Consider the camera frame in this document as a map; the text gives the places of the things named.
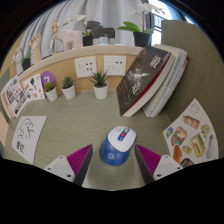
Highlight window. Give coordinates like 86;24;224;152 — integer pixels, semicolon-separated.
151;6;194;46

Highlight white sheet with assorted stickers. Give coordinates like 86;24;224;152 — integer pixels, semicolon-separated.
22;73;46;102

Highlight olive green desk partition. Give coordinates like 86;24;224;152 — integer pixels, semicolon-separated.
159;19;224;161

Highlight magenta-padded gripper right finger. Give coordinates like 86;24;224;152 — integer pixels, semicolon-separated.
134;143;184;185

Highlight black horse figurine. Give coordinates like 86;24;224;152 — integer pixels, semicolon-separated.
85;20;116;46

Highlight food sticker sheet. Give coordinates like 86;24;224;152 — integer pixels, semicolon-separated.
162;97;220;168

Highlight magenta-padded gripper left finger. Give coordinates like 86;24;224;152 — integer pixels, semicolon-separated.
43;143;94;187

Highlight black hardcover book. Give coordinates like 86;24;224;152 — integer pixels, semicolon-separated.
116;45;177;118

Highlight blue and white computer mouse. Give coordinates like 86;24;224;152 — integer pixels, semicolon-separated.
99;125;138;167

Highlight grey curtain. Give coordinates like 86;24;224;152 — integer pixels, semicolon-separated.
19;0;158;64

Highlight white wall outlet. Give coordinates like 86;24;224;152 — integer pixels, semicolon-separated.
103;55;127;77
74;55;98;79

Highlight purple round number sign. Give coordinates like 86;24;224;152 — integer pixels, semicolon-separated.
40;70;58;91

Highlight white orchid in black pot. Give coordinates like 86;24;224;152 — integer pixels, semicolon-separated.
63;14;95;47
11;46;34;71
116;2;166;48

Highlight white mouse pad with drawing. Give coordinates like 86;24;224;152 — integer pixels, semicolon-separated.
11;115;48;165

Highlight small succulent in white pot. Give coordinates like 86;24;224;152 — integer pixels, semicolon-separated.
60;76;76;100
43;81;58;102

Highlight white books stack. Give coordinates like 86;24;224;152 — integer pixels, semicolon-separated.
142;44;190;119

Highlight photo magazine with red edge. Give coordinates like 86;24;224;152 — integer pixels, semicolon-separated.
0;75;28;120

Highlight wooden artist mannequin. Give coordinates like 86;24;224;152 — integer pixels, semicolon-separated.
49;18;64;53

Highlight spiky succulent in white pot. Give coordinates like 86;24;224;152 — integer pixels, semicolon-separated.
89;69;110;100

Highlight pink horse figurine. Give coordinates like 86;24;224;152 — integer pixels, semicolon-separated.
60;28;84;52

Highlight beige card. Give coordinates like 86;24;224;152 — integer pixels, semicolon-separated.
0;111;10;148

